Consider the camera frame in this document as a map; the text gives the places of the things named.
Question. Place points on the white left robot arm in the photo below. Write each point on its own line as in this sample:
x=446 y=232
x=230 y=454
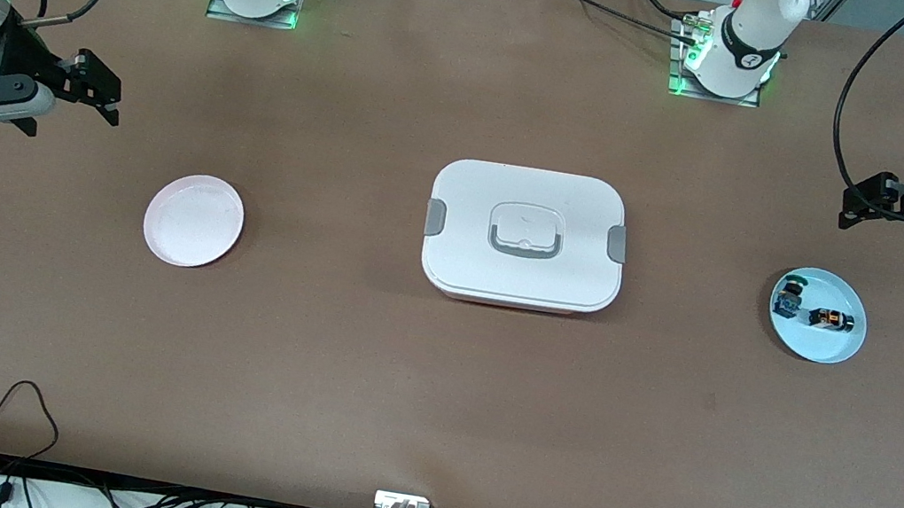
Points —
x=767 y=5

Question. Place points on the orange black switch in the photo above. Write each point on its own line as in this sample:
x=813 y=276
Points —
x=829 y=319

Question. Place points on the light blue round plate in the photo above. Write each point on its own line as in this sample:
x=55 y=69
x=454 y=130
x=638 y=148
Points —
x=829 y=342

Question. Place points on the pink round plate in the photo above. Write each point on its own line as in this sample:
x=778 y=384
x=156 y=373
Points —
x=192 y=222

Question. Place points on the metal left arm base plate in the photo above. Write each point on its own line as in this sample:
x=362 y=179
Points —
x=683 y=89

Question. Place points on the green blue switch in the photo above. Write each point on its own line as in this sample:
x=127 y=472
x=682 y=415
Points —
x=789 y=297

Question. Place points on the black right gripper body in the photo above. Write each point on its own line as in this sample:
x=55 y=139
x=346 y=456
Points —
x=22 y=57

